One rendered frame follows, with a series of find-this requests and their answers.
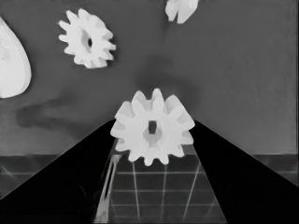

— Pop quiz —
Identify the small white T-shaped piece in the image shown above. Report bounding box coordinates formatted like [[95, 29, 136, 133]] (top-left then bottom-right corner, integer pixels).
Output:
[[164, 0, 200, 25]]

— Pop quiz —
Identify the small white toothed gear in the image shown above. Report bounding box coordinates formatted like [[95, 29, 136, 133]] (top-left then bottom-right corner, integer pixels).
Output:
[[57, 7, 117, 70], [109, 88, 196, 167]]

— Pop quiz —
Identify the white round carrier with pins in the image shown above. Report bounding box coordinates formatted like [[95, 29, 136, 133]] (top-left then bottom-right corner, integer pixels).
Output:
[[0, 17, 33, 99]]

